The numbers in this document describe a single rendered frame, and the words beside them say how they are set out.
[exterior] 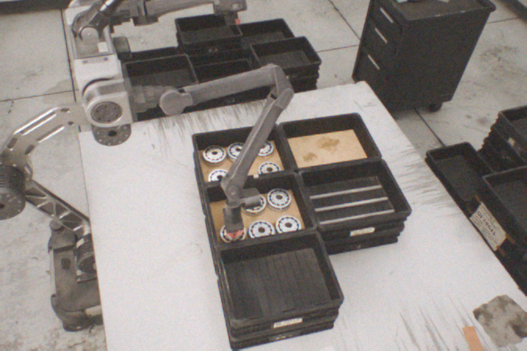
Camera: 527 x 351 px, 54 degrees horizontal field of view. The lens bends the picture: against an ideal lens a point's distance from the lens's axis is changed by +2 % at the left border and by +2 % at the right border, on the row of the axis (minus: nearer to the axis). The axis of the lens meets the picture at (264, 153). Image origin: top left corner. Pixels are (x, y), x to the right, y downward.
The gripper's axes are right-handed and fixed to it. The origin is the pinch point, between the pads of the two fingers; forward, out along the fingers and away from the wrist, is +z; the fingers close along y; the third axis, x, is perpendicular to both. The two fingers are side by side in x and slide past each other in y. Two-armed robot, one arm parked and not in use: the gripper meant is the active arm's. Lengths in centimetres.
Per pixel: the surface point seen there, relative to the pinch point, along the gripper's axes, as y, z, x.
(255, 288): -22.1, 5.9, -4.0
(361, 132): 43, 2, -70
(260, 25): 199, 48, -61
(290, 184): 20.4, 3.4, -29.2
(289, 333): -37.9, 13.4, -13.5
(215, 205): 17.9, 6.4, 3.9
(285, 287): -23.8, 6.0, -15.2
